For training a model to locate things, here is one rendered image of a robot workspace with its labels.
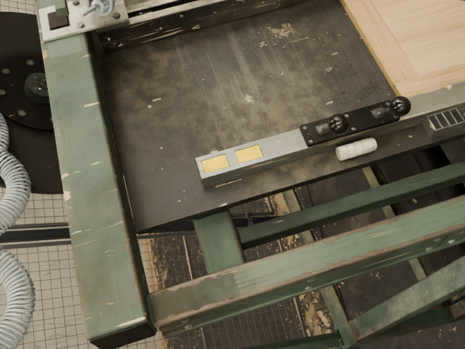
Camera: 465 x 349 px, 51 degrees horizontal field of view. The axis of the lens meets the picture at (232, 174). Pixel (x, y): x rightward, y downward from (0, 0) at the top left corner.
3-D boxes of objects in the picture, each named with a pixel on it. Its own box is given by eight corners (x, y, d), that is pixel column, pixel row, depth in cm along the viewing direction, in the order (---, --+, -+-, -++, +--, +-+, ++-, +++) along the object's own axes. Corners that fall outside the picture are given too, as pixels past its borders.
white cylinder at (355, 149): (340, 163, 100) (376, 153, 101) (342, 156, 98) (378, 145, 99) (334, 151, 102) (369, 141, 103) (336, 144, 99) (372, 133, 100)
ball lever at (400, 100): (386, 120, 101) (417, 112, 88) (369, 125, 101) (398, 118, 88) (381, 102, 101) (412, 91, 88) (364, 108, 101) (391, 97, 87)
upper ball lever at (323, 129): (331, 136, 100) (355, 130, 87) (314, 141, 100) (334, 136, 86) (326, 118, 100) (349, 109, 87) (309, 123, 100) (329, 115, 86)
